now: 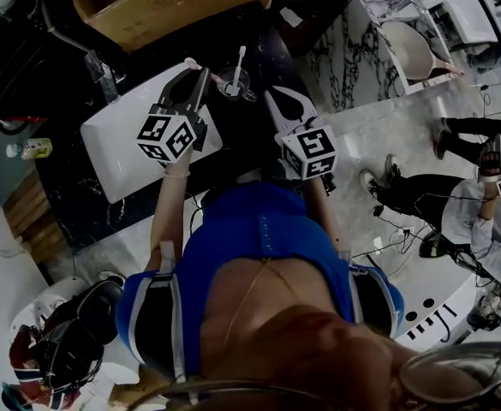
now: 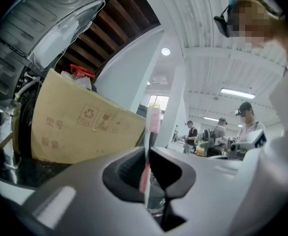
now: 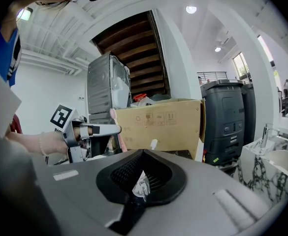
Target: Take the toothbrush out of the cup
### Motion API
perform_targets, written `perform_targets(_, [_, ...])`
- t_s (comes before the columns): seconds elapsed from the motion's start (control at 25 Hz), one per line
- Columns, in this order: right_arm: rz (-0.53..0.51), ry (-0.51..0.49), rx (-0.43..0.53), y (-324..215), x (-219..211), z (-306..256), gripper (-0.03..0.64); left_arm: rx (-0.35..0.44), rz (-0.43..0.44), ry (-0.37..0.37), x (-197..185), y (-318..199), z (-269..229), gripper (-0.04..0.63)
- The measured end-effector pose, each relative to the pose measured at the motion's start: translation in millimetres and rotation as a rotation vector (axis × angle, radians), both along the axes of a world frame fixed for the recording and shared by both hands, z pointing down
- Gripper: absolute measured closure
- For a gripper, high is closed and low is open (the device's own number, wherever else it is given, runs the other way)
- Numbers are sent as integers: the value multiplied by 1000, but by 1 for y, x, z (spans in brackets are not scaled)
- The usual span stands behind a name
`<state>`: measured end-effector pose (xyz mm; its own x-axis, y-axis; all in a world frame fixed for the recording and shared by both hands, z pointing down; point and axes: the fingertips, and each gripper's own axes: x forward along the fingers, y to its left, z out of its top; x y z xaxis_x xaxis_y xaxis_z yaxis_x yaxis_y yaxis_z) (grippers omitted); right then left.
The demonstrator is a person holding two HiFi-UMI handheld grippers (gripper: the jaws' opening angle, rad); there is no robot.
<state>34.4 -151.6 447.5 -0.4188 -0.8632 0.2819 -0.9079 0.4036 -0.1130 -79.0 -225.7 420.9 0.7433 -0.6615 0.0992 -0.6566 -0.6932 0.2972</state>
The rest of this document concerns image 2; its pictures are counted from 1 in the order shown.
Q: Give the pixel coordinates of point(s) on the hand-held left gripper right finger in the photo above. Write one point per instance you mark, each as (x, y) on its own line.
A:
(220, 193)

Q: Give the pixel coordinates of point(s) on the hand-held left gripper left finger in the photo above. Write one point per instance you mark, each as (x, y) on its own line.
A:
(84, 193)

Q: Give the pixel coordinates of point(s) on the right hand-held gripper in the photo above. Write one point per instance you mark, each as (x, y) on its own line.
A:
(258, 140)

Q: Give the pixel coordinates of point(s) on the clear glass cup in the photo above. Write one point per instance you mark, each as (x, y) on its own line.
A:
(156, 200)

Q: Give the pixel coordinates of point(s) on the pink toothbrush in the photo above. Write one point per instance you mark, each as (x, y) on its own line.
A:
(155, 120)

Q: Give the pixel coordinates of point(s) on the black marble vanity counter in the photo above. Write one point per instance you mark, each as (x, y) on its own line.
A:
(35, 171)

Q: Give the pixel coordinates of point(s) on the long tube ceiling light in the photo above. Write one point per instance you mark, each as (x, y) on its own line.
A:
(237, 93)

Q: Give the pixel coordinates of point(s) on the large cardboard box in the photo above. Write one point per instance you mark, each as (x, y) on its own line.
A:
(84, 131)

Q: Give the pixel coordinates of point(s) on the white sink basin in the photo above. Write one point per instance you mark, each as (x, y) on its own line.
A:
(8, 188)

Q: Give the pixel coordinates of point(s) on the dark grey cabinet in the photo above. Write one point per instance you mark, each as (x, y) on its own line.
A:
(156, 139)

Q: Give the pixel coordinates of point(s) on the bright window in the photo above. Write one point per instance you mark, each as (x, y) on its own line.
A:
(162, 101)

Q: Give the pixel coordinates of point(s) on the clear plastic bag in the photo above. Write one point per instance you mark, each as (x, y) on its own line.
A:
(83, 82)

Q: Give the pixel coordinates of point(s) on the chrome faucet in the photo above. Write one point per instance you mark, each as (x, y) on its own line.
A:
(3, 112)

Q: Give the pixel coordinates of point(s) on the person's head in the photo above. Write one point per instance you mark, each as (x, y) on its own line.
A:
(257, 21)

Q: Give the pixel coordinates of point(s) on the dark wooden staircase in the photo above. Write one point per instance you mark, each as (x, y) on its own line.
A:
(124, 13)

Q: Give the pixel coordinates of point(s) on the black head-worn camera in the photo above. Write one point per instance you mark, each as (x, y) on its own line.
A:
(222, 24)

